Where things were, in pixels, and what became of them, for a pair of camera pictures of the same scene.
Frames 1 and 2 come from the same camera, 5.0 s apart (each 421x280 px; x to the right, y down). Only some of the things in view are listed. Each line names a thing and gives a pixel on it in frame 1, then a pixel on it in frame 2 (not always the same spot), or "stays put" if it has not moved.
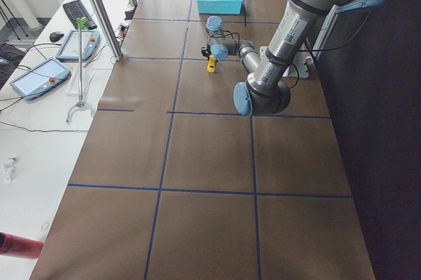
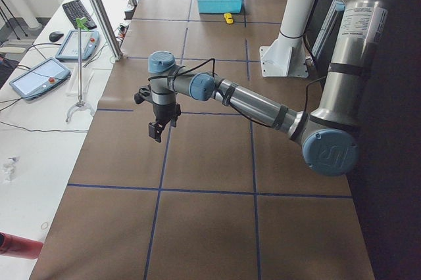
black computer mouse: x=55 y=36 stays put
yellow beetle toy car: x=212 y=64 -> x=228 y=18
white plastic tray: x=87 y=76 stays put
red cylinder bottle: x=16 y=246 stays put
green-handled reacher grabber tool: x=81 y=22 stays put
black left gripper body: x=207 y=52 -> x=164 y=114
